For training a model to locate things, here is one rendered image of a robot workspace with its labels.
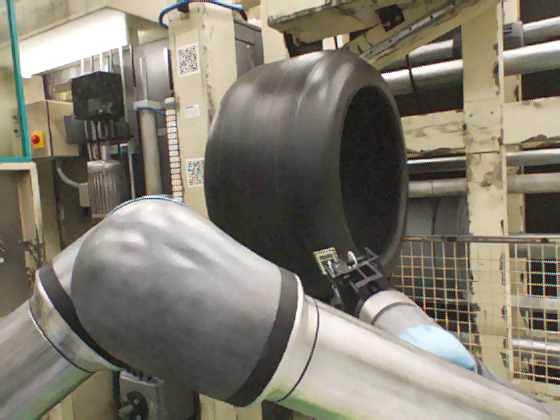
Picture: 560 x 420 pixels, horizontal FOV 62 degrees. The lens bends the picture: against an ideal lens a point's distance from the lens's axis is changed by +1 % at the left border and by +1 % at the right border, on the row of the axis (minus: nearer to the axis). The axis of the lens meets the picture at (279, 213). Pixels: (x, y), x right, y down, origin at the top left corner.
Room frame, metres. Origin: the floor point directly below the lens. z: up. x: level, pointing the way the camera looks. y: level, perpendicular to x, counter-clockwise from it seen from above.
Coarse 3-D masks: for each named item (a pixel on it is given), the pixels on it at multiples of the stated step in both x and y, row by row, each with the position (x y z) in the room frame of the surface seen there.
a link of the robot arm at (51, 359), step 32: (64, 256) 0.38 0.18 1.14; (64, 288) 0.36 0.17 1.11; (32, 320) 0.37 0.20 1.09; (64, 320) 0.35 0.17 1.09; (0, 352) 0.36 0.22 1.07; (32, 352) 0.36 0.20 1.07; (64, 352) 0.36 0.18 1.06; (96, 352) 0.36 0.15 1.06; (0, 384) 0.35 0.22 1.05; (32, 384) 0.36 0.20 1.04; (64, 384) 0.37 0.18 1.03; (0, 416) 0.35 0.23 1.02; (32, 416) 0.37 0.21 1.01
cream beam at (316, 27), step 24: (288, 0) 1.36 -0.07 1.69; (312, 0) 1.32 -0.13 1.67; (336, 0) 1.29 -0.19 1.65; (360, 0) 1.26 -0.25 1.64; (384, 0) 1.27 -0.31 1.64; (408, 0) 1.28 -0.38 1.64; (288, 24) 1.41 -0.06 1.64; (312, 24) 1.42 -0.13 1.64; (336, 24) 1.44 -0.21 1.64; (360, 24) 1.45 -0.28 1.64
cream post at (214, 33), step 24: (168, 0) 1.26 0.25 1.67; (168, 24) 1.27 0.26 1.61; (192, 24) 1.22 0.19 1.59; (216, 24) 1.24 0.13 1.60; (216, 48) 1.23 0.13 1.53; (216, 72) 1.23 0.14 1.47; (192, 96) 1.23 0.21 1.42; (216, 96) 1.22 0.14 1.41; (192, 120) 1.23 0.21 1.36; (192, 144) 1.24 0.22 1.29; (192, 192) 1.25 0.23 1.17; (216, 408) 1.23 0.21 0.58; (240, 408) 1.22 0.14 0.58
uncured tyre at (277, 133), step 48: (240, 96) 0.97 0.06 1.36; (288, 96) 0.89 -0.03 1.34; (336, 96) 0.90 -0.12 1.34; (384, 96) 1.12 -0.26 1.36; (240, 144) 0.91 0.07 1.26; (288, 144) 0.85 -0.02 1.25; (336, 144) 0.88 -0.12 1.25; (384, 144) 1.31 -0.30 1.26; (240, 192) 0.90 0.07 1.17; (288, 192) 0.84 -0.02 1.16; (336, 192) 0.87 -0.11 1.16; (384, 192) 1.32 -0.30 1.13; (240, 240) 0.93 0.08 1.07; (288, 240) 0.87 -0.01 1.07; (336, 240) 0.88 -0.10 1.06; (384, 240) 1.26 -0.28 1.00
